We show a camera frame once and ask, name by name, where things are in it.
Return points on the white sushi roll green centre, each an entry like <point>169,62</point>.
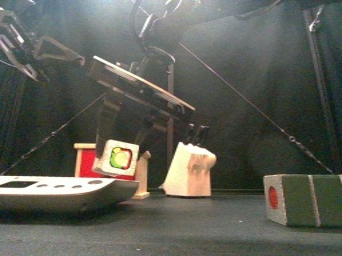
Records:
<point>118,158</point>

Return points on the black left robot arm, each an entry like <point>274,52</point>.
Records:
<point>11,20</point>

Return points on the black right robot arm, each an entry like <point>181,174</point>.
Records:
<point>209,11</point>

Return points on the green sushi block red centre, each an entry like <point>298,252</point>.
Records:
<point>302,201</point>

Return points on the thin diagonal brace rod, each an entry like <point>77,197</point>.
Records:
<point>48,136</point>
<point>249,101</point>

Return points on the red and wood toy box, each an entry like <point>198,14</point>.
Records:
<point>86,163</point>

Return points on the wooden toy knife block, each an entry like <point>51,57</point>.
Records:
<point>189,173</point>

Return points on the white digital scale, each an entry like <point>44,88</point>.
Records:
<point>58,193</point>

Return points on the thin black vertical post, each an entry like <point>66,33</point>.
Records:
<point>170,140</point>

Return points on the black vertical frame post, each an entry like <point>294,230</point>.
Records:
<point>321,93</point>

